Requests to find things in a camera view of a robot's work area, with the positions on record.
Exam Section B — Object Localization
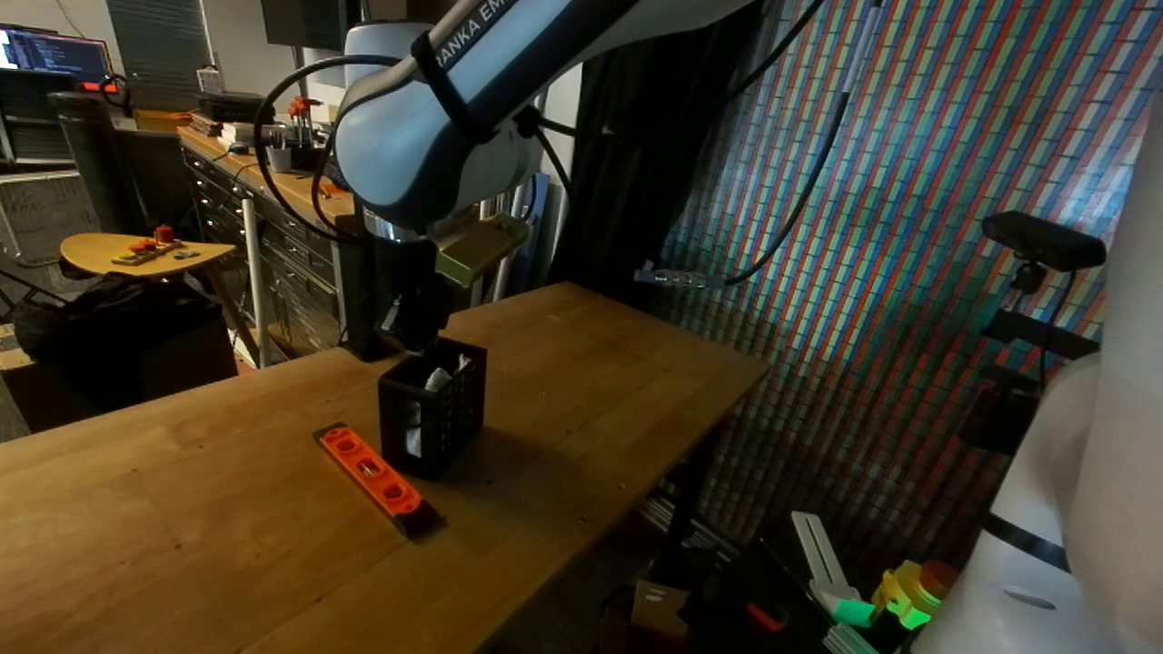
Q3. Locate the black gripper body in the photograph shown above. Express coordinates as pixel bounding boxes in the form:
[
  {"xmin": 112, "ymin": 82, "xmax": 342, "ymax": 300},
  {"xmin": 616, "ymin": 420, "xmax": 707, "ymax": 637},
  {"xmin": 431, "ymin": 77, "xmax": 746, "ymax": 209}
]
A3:
[{"xmin": 359, "ymin": 232, "xmax": 462, "ymax": 356}]

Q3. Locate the black perforated box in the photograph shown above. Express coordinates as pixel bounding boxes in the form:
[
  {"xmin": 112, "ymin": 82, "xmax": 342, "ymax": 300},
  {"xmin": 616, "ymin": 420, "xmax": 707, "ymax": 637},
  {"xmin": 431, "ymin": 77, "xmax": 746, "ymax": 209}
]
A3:
[{"xmin": 375, "ymin": 335, "xmax": 490, "ymax": 478}]

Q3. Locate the wooden-top workbench with drawers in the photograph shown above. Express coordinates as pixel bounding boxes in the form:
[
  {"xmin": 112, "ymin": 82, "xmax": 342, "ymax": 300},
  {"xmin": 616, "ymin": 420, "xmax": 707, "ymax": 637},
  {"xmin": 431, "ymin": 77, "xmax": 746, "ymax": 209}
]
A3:
[{"xmin": 174, "ymin": 118, "xmax": 365, "ymax": 364}]

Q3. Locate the orange spirit level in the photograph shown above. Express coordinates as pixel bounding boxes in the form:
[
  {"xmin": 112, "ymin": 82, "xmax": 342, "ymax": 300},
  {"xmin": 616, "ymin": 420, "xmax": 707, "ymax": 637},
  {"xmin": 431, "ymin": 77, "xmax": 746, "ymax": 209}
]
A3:
[{"xmin": 311, "ymin": 420, "xmax": 450, "ymax": 540}]

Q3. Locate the black curtain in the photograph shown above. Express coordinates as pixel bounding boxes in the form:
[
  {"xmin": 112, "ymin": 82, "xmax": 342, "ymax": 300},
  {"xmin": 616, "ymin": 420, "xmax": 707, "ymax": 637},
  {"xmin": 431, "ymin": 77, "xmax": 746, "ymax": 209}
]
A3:
[{"xmin": 547, "ymin": 31, "xmax": 754, "ymax": 306}]

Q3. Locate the black case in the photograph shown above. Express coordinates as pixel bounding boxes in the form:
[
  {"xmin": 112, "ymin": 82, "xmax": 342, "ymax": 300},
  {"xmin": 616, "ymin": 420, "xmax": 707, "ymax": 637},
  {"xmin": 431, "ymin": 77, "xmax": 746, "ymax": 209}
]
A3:
[{"xmin": 191, "ymin": 92, "xmax": 280, "ymax": 127}]

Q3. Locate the red tool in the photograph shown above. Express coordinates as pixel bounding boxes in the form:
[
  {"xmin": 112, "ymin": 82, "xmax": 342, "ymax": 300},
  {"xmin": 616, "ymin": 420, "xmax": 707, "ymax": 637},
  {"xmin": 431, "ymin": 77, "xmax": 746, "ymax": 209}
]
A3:
[{"xmin": 112, "ymin": 220, "xmax": 204, "ymax": 267}]

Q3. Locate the round wooden stool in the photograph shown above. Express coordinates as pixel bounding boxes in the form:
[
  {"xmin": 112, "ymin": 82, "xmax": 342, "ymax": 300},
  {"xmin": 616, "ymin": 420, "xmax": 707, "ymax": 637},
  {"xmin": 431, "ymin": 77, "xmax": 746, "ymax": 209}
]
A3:
[{"xmin": 55, "ymin": 225, "xmax": 239, "ymax": 287}]

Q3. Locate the lit computer monitor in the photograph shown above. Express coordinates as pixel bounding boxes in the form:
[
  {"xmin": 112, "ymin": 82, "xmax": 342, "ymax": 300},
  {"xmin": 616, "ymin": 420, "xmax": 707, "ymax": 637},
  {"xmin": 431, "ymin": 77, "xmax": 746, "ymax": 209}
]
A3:
[{"xmin": 0, "ymin": 26, "xmax": 112, "ymax": 88}]

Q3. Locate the white plastic part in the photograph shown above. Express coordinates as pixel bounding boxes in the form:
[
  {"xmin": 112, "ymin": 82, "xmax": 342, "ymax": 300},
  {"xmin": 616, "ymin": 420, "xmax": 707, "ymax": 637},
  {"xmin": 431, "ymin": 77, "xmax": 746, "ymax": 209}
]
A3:
[{"xmin": 784, "ymin": 509, "xmax": 883, "ymax": 654}]

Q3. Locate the green and yellow toy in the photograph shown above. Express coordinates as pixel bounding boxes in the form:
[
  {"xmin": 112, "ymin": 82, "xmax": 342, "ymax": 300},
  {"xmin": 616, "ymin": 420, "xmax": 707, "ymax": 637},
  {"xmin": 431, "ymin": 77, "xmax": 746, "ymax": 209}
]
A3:
[{"xmin": 869, "ymin": 559, "xmax": 964, "ymax": 637}]

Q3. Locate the gold wrist camera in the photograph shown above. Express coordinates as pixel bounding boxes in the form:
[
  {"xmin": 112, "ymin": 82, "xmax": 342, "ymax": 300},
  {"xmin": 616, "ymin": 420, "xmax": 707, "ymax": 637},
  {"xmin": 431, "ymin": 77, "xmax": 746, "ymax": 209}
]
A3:
[{"xmin": 428, "ymin": 214, "xmax": 532, "ymax": 290}]

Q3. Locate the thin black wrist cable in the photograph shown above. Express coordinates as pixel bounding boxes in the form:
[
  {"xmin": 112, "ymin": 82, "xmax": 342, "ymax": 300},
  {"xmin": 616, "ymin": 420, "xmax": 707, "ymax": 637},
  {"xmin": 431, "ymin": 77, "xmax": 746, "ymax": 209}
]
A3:
[{"xmin": 247, "ymin": 52, "xmax": 409, "ymax": 248}]

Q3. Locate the black camera stand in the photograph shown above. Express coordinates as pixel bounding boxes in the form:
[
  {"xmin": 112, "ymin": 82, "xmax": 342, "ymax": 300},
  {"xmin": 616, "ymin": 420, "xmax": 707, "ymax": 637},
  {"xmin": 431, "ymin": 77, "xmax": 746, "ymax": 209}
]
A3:
[{"xmin": 960, "ymin": 261, "xmax": 1109, "ymax": 462}]

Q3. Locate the black camera on stand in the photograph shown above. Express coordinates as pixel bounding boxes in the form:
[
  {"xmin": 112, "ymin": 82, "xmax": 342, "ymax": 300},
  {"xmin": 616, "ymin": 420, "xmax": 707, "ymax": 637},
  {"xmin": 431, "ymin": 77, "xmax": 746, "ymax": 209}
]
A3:
[{"xmin": 977, "ymin": 205, "xmax": 1109, "ymax": 273}]

